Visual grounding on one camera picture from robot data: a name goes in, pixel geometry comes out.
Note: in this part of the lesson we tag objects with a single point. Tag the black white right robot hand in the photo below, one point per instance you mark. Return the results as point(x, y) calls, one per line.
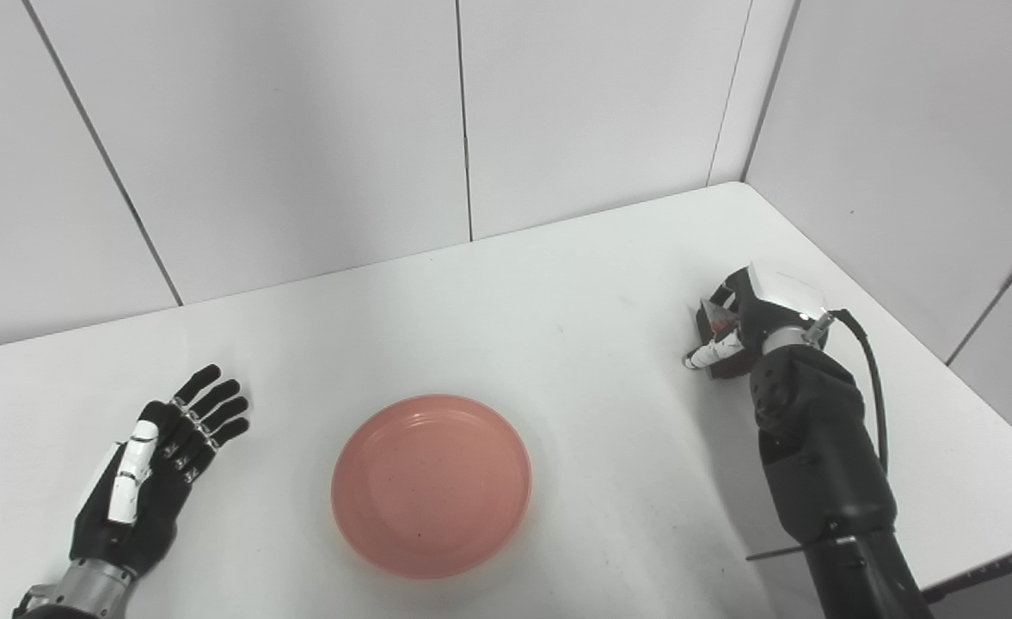
point(772, 301)

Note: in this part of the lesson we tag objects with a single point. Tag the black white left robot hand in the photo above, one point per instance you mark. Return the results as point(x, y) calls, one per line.
point(149, 507)

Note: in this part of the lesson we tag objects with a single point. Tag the chocolate cake slice with fruit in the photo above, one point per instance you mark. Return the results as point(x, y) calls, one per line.
point(729, 368)

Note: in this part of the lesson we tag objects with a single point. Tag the pink round plate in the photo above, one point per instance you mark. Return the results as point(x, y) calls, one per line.
point(432, 486)

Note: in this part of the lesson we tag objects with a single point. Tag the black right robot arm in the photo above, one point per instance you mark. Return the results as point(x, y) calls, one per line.
point(824, 456)

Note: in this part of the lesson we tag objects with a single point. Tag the black bar under table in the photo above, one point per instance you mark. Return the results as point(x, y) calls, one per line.
point(974, 578)

